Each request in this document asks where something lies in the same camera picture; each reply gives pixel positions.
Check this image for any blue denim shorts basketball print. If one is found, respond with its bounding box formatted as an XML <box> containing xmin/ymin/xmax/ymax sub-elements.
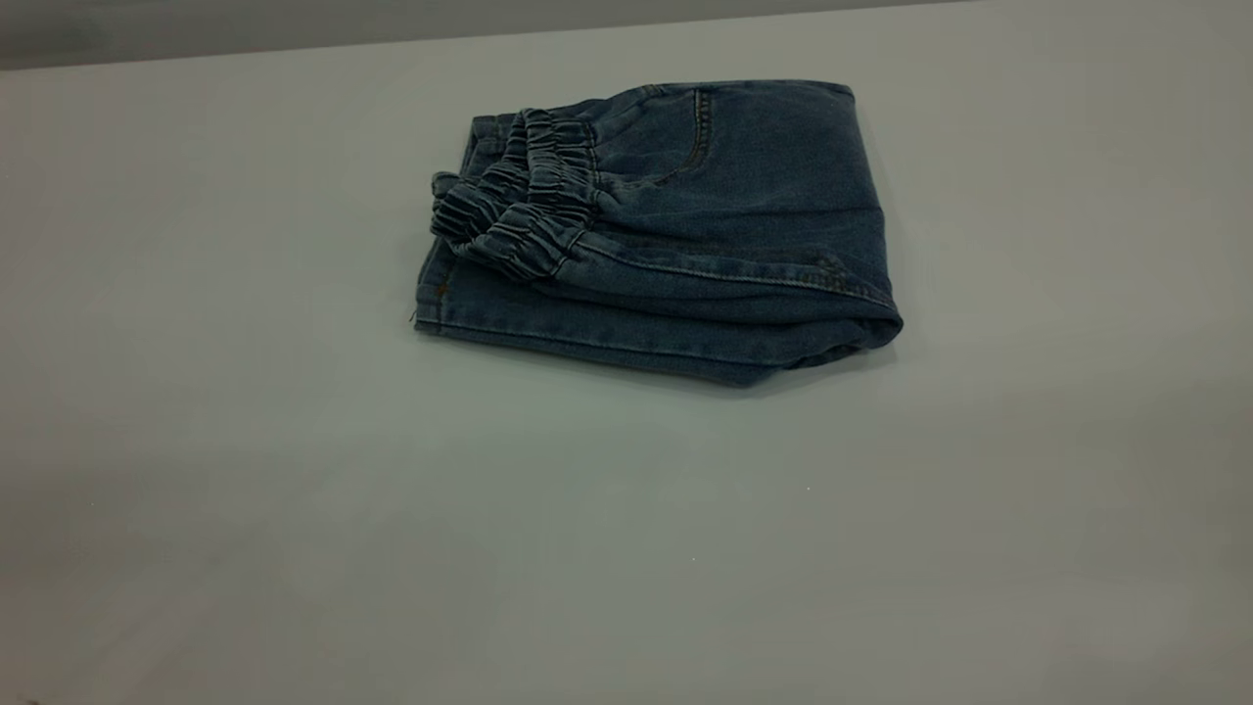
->
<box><xmin>409</xmin><ymin>78</ymin><xmax>904</xmax><ymax>387</ymax></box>

